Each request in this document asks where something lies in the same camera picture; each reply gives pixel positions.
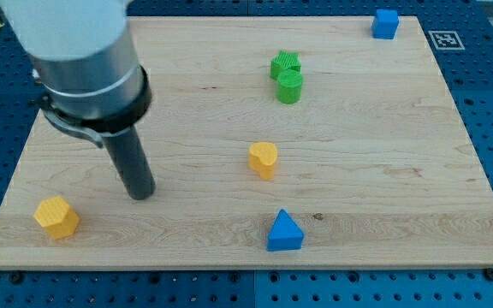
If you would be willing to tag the blue triangle block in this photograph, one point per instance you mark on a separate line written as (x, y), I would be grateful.
(285, 234)

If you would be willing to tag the yellow heart block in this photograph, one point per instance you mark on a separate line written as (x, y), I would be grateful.
(262, 158)

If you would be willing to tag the yellow hexagon block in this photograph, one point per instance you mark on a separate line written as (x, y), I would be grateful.
(56, 217)

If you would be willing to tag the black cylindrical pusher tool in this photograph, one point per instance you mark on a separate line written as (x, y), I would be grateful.
(128, 156)

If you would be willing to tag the white fiducial marker tag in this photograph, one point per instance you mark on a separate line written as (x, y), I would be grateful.
(446, 40)

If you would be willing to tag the light wooden board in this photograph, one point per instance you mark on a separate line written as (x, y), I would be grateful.
(374, 162)

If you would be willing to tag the blue cube block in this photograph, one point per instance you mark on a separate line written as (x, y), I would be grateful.
(385, 23)

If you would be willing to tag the green star block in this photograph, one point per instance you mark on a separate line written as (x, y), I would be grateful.
(284, 61)

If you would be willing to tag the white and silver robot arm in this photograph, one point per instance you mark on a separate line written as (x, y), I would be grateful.
(82, 51)

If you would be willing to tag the green cylinder block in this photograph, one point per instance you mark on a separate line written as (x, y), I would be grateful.
(289, 85)

